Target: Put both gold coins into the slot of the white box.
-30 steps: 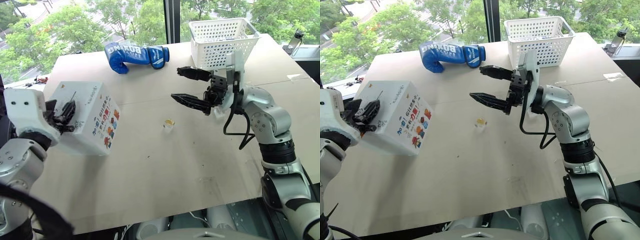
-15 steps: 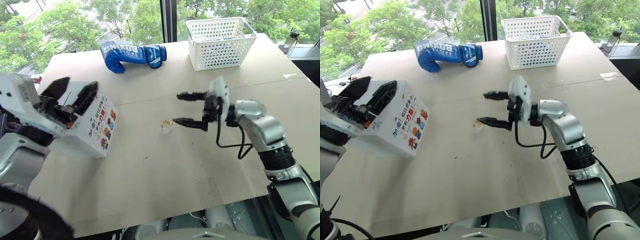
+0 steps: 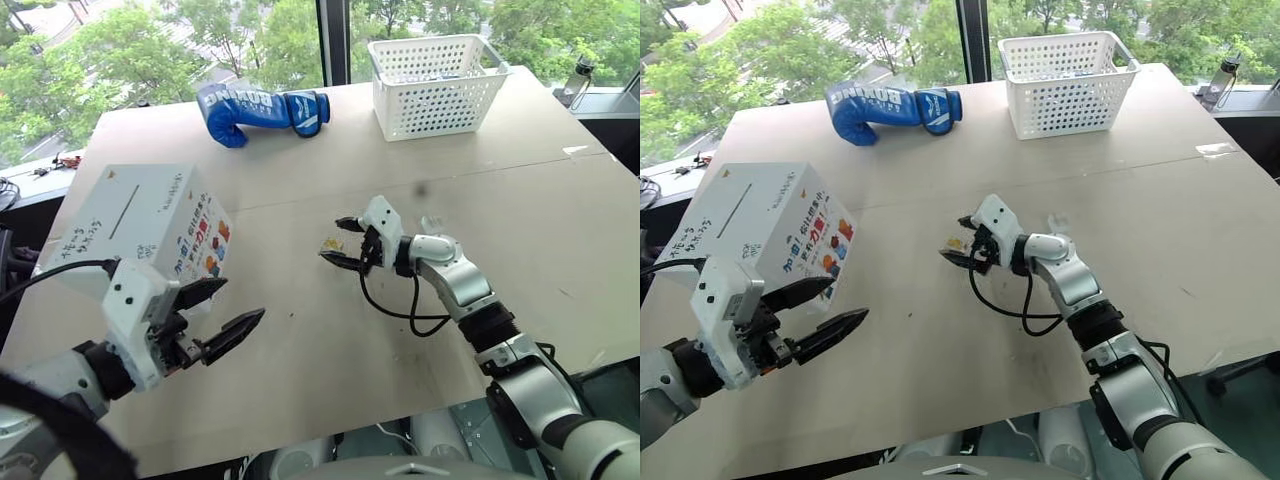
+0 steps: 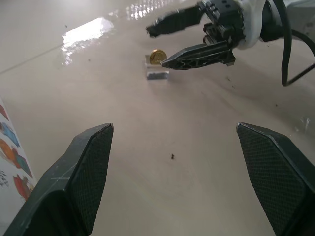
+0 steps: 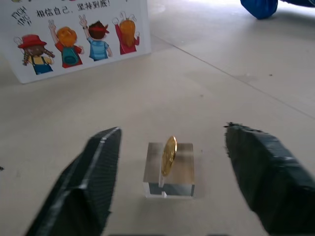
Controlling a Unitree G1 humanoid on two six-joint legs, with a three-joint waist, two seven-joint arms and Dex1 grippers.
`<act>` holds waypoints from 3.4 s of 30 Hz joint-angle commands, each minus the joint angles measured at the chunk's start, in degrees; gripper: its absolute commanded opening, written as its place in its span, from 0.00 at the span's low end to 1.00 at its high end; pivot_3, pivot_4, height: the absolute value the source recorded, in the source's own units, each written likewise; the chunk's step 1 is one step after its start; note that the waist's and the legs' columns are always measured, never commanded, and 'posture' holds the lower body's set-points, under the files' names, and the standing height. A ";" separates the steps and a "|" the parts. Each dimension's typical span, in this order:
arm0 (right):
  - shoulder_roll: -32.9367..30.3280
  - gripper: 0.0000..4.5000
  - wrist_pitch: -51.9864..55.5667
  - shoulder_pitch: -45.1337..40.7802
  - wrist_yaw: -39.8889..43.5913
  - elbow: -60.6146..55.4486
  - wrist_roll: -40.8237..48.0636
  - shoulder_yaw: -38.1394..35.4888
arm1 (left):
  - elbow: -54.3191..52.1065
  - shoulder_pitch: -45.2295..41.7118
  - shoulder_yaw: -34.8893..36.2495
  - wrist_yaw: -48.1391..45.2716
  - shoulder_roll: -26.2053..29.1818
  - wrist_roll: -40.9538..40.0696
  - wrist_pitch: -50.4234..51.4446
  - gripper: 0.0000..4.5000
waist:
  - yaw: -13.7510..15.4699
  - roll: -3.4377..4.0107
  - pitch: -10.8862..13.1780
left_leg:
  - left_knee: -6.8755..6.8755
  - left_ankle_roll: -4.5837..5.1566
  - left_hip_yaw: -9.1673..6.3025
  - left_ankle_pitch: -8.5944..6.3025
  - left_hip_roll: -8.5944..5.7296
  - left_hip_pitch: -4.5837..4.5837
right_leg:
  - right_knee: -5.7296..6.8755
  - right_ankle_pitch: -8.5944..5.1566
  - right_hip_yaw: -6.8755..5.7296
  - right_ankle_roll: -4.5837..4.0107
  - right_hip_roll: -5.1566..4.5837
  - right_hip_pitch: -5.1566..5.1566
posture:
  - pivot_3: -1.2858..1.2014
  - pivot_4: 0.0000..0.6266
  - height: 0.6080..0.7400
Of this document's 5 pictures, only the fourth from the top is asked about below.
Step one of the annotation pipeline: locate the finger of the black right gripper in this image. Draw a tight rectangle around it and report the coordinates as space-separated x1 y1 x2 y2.
146 4 205 38
160 40 236 71

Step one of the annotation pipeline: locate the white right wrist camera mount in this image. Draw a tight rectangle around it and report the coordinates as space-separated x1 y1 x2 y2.
235 0 266 51

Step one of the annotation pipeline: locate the gold coin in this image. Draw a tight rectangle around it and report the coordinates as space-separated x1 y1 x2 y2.
149 49 166 65

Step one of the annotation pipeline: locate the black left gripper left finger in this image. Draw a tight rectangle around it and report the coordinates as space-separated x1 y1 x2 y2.
2 123 115 236

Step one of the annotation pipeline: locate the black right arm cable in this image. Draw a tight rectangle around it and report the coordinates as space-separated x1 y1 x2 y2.
268 0 315 87

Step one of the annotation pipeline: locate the white box with colourful prints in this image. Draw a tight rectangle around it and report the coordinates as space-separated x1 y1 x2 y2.
0 97 38 226

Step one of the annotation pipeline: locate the clear acrylic coin stand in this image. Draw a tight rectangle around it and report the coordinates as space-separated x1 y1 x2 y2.
143 54 171 81
292 117 312 133

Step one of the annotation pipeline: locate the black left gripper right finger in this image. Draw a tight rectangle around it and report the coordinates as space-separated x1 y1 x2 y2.
236 122 315 236

